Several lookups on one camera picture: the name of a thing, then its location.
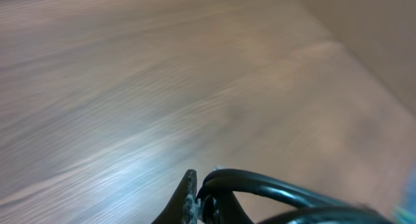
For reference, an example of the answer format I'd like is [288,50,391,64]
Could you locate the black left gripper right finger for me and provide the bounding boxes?
[203,167,254,224]

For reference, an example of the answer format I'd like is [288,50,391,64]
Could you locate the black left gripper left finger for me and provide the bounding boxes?
[152,169,199,224]

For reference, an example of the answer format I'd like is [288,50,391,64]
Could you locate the black usb cable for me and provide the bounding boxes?
[196,168,396,224]

